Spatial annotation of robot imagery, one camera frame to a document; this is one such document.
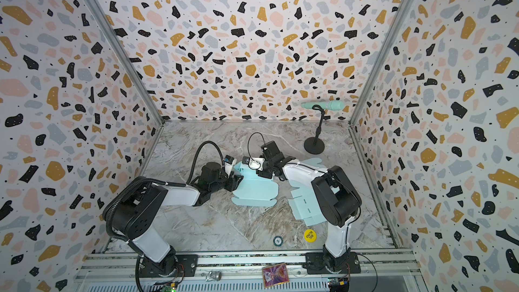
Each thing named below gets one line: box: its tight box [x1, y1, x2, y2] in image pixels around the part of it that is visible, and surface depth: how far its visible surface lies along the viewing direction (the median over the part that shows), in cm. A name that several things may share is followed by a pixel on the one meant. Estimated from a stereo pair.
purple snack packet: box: [262, 262, 290, 289], surface depth 72 cm
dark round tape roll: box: [273, 235, 284, 247], surface depth 81 cm
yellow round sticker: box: [303, 228, 317, 243], surface depth 83 cm
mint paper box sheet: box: [231, 161, 279, 207], surface depth 93 cm
